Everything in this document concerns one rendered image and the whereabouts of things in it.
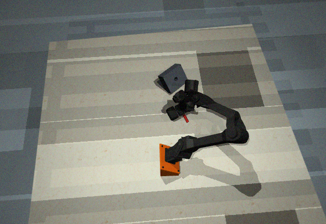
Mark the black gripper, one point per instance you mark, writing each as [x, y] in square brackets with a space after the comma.
[173, 112]

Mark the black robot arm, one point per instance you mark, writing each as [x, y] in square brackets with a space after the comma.
[235, 133]

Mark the dark grey sloped panel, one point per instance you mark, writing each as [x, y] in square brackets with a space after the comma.
[173, 78]

